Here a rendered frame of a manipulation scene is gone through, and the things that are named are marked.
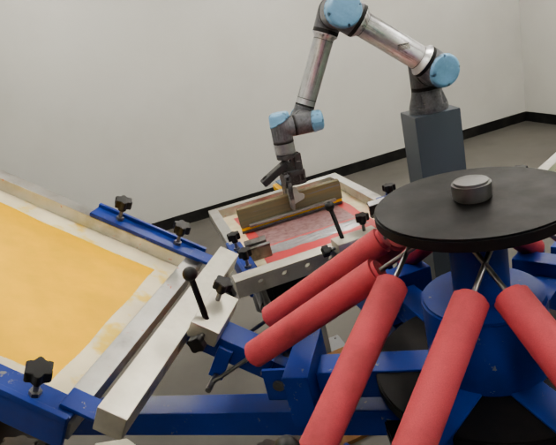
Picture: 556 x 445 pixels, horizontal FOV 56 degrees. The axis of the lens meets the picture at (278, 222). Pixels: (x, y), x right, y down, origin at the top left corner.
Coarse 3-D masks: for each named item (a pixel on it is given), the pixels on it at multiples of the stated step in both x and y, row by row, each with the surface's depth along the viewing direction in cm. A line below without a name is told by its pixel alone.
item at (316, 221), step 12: (348, 204) 202; (300, 216) 201; (312, 216) 198; (324, 216) 195; (336, 216) 192; (348, 216) 190; (312, 228) 187; (324, 228) 185; (360, 228) 177; (324, 240) 174
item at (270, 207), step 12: (336, 180) 200; (300, 192) 197; (312, 192) 199; (324, 192) 200; (336, 192) 201; (252, 204) 195; (264, 204) 195; (276, 204) 196; (288, 204) 197; (300, 204) 199; (312, 204) 200; (240, 216) 194; (252, 216) 195; (264, 216) 196
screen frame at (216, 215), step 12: (312, 180) 229; (324, 180) 228; (348, 180) 218; (276, 192) 224; (348, 192) 213; (360, 192) 200; (372, 192) 196; (240, 204) 221; (216, 216) 212; (216, 228) 206; (228, 228) 196; (228, 240) 184
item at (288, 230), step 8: (280, 224) 198; (288, 224) 196; (296, 224) 194; (248, 232) 197; (256, 232) 195; (264, 232) 194; (272, 232) 192; (280, 232) 190; (288, 232) 188; (296, 232) 187; (304, 232) 185; (272, 240) 185; (280, 240) 183; (320, 240) 175; (296, 248) 174; (304, 248) 172; (312, 248) 170; (272, 256) 172; (280, 256) 170; (288, 256) 169
